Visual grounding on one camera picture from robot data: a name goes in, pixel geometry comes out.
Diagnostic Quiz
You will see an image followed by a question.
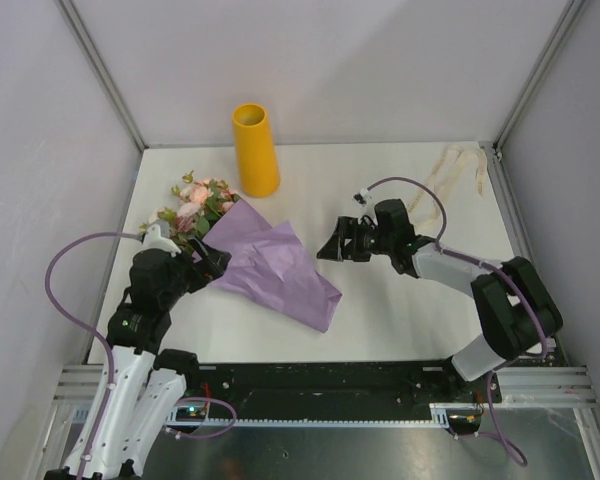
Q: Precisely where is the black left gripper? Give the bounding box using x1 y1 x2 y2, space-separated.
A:
160 233 230 307

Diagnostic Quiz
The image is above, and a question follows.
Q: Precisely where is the purple pink wrapping paper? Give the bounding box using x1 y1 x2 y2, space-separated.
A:
204 200 342 333

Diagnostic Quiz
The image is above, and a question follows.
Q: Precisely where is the aluminium frame post right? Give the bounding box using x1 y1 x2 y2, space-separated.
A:
492 0 590 152

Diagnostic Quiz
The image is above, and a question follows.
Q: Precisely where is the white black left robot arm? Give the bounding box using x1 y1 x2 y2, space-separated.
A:
45 230 231 479

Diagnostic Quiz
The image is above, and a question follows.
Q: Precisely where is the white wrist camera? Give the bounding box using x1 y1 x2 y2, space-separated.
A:
353 188 373 208
142 222 181 256

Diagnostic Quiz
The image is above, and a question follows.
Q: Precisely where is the white slotted cable duct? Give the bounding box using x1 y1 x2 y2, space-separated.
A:
142 402 486 429

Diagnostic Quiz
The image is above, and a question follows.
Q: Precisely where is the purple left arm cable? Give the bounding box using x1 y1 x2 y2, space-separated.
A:
45 232 239 480

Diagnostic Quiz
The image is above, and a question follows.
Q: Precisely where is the aluminium frame post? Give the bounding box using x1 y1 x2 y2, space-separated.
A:
492 0 590 152
55 0 147 152

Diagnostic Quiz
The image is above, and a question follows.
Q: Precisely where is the aluminium frame post left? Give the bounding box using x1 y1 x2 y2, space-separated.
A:
55 0 147 152

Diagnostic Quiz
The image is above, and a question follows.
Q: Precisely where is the pink artificial flower bunch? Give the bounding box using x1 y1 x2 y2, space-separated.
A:
139 170 241 253

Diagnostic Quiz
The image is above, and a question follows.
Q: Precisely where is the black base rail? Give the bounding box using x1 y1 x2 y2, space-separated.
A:
198 360 488 422

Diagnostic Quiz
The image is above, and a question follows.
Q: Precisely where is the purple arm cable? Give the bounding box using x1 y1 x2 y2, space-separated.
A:
364 177 554 469
45 232 239 480

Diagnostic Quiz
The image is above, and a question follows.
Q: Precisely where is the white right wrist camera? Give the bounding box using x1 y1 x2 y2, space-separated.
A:
353 188 373 208

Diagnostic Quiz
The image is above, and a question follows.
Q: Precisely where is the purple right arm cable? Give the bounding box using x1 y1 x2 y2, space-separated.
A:
364 177 554 469

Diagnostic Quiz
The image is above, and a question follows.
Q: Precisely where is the yellow cylindrical vase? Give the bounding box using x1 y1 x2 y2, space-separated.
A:
232 103 280 198

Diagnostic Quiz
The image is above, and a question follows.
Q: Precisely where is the cream ribbon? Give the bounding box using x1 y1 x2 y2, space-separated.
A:
407 144 487 233

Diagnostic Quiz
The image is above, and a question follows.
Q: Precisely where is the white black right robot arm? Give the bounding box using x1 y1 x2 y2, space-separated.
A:
317 199 563 401

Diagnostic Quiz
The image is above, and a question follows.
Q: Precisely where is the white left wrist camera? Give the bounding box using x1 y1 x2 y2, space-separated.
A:
142 222 181 256

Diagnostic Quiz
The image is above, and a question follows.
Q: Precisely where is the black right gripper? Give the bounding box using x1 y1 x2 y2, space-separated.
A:
317 217 393 263

